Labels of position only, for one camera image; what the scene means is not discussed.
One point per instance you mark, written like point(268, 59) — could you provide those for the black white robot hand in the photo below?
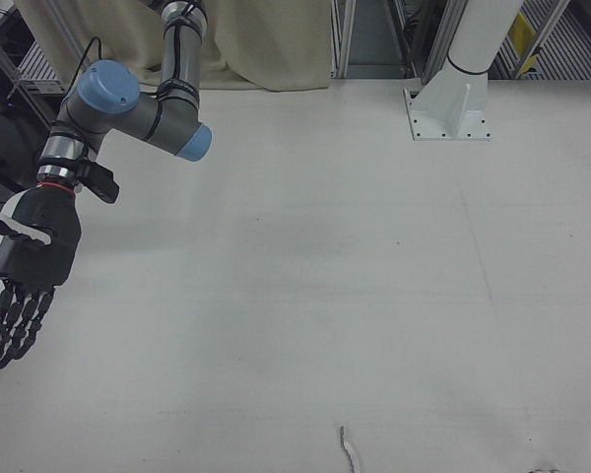
point(44, 231)

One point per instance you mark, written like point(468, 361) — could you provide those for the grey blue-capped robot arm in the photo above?
point(128, 118)

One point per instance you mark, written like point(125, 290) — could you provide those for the beige curtain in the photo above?
point(271, 44)

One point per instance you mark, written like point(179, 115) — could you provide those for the white frayed strip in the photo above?
point(349, 443)

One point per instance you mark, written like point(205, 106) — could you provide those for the yellow tag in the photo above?
point(521, 28)

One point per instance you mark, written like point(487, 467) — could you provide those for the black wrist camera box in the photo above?
point(101, 182)

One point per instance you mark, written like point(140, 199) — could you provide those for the aluminium frame profile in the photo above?
point(341, 39)

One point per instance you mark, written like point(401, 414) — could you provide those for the white pedestal column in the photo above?
point(465, 44)

